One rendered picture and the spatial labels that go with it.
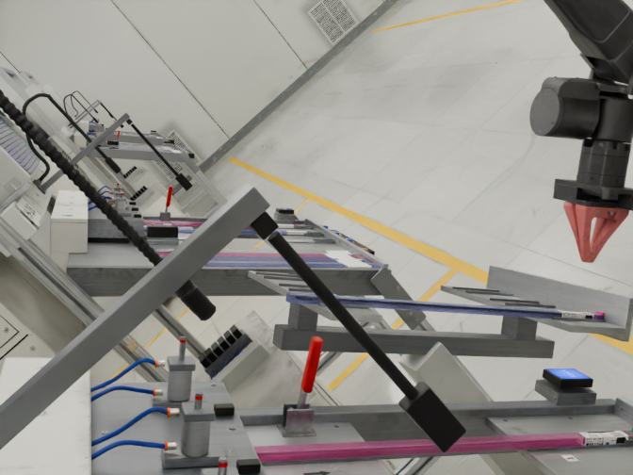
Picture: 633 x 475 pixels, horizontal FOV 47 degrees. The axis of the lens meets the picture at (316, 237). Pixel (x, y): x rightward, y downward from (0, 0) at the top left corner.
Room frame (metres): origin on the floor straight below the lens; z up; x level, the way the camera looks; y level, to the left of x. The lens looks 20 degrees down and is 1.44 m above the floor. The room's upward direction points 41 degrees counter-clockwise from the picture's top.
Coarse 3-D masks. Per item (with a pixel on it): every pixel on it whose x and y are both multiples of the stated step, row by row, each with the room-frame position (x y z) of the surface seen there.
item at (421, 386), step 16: (400, 400) 0.40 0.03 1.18; (416, 400) 0.39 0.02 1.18; (432, 400) 0.39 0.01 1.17; (416, 416) 0.39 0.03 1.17; (432, 416) 0.39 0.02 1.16; (448, 416) 0.39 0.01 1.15; (432, 432) 0.39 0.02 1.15; (448, 432) 0.39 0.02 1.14; (464, 432) 0.39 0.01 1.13; (448, 448) 0.39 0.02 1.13
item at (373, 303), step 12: (288, 300) 0.84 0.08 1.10; (300, 300) 0.84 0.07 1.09; (312, 300) 0.84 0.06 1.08; (348, 300) 0.85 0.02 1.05; (360, 300) 0.85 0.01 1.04; (372, 300) 0.85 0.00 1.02; (384, 300) 0.86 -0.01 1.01; (396, 300) 0.86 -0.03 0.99; (456, 312) 0.87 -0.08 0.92; (468, 312) 0.87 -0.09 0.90; (480, 312) 0.87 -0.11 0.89; (492, 312) 0.87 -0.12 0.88; (504, 312) 0.88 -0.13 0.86; (516, 312) 0.88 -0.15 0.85; (528, 312) 0.88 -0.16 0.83; (540, 312) 0.89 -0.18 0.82; (552, 312) 0.89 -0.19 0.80
